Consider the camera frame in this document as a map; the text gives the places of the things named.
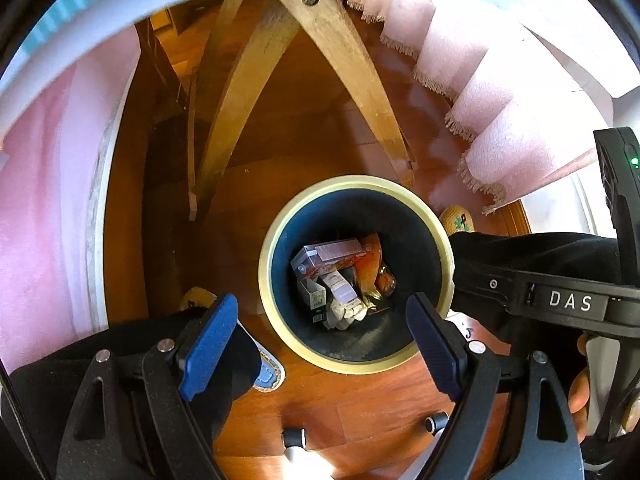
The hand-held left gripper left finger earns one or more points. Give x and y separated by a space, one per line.
207 347

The pink bed sheet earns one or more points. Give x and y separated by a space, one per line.
45 210

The black chair caster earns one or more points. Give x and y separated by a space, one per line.
294 437
437 422

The person's left leg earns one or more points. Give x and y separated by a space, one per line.
235 375

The dark blue trash bin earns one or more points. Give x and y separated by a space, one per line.
405 260

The person's right hand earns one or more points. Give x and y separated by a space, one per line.
579 395

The orange foil bag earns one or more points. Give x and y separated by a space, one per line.
375 260

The white paper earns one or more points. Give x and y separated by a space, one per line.
347 316

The white chair base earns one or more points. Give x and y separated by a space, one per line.
310 467

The person's leg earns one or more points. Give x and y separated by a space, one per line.
525 250
235 375

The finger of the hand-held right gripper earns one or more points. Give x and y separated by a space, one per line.
492 292

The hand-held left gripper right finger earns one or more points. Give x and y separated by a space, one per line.
435 352

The pink carton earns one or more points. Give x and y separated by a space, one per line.
330 255

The person's right leg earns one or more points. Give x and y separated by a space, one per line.
525 250

